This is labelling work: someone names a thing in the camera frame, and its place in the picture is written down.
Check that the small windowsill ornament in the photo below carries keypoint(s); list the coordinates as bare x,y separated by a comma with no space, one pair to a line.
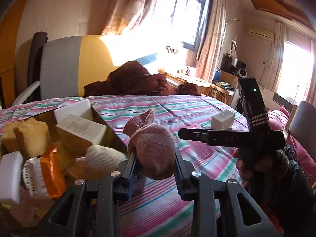
171,50

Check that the gold metal tin box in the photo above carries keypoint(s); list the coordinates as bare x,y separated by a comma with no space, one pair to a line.
111,138

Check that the white air conditioner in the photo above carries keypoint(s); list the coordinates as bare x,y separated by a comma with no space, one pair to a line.
260,35

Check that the dark-framed window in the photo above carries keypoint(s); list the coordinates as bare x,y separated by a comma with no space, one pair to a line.
182,9

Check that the small white box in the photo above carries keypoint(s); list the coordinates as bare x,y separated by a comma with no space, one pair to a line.
222,119

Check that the cream cardboard box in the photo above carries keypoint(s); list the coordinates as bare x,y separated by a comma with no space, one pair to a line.
79,130

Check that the grey chair backrest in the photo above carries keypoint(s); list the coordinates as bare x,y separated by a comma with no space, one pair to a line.
303,123

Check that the wooden side desk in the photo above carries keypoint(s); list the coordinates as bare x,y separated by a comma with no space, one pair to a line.
195,81

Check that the translucent pink bottle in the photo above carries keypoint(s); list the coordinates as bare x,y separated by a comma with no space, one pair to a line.
203,151

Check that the white sponge block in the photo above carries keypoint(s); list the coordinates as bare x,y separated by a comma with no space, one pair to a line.
9,177
74,108

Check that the curved floor lamp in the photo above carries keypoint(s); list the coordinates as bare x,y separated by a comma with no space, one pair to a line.
225,37

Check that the person's right hand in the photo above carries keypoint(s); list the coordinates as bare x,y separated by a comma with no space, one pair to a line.
245,172

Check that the black rolled mat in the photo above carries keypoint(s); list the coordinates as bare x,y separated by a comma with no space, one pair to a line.
37,54

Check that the bright side window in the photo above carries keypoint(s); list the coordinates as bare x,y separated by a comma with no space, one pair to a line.
296,71

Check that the wooden wardrobe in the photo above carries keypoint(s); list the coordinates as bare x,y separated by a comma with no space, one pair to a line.
9,42

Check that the person's right forearm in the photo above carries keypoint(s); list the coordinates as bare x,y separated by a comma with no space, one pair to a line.
291,202

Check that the cream knitted glove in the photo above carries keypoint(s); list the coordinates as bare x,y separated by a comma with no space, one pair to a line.
98,159

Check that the grey and yellow chair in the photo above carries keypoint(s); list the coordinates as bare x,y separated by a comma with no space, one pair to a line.
61,66

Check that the brown cardboard box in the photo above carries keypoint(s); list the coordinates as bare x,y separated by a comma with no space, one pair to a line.
228,79

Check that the blue upholstered panel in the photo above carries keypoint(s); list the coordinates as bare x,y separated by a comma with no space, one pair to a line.
149,59

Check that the pink striped cloth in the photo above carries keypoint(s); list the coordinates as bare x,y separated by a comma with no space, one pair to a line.
172,108

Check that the beige striped curtain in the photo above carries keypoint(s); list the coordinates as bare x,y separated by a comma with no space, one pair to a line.
212,42

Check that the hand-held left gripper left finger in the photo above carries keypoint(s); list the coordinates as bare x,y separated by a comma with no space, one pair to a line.
130,190

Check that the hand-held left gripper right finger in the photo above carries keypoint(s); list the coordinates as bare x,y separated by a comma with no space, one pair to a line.
180,185

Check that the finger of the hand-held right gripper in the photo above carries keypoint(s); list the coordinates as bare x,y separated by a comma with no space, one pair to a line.
197,135

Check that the brown blanket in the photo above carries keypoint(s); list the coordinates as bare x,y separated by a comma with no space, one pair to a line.
133,76

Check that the plastic-wrapped cracker packet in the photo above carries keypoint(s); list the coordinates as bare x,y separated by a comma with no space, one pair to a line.
51,175

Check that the pink knitted glove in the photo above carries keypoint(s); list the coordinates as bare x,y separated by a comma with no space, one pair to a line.
153,148

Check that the black appliance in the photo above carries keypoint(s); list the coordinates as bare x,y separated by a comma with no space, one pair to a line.
229,64

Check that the white sheer curtain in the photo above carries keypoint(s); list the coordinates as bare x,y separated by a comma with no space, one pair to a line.
277,54

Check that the pink bedding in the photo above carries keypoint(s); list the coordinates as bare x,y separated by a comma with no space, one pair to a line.
303,158

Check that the white mug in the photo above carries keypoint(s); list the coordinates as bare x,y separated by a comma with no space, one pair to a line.
184,71

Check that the beige patterned curtain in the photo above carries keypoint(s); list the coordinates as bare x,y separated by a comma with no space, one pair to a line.
133,5

